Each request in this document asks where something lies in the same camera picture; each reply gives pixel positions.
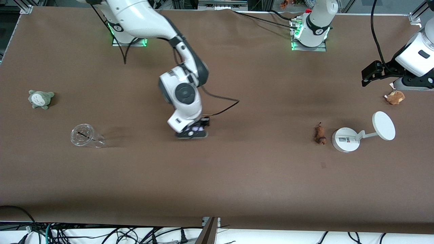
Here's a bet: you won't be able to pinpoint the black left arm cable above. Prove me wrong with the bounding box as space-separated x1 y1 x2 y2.
371 0 389 68

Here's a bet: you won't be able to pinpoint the brown lion statue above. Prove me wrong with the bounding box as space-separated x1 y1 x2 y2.
314 122 327 145

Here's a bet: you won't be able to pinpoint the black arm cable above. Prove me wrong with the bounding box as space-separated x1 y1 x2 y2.
89 3 240 117
371 0 389 68

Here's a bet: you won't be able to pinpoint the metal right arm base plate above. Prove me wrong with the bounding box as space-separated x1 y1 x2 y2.
112 24 149 47

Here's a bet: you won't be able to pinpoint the black base power cable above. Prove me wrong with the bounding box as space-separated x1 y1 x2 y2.
271 9 297 21
232 10 294 27

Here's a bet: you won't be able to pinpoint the brown table cover sheet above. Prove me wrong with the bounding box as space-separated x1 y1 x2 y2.
0 6 434 234

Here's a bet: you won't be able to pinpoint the black looped floor cable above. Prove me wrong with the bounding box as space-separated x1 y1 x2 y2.
0 205 38 244

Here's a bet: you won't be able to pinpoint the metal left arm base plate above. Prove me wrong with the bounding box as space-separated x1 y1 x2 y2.
290 19 327 52

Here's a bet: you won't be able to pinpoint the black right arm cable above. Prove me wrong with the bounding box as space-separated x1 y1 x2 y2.
89 3 240 117

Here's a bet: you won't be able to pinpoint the brown hamster plush toy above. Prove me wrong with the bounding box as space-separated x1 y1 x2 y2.
384 89 406 105

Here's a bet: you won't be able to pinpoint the grey totoro plush toy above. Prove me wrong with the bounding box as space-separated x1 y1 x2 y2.
28 90 55 110

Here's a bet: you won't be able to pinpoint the clear plastic cup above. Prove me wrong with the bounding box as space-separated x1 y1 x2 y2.
70 123 106 148

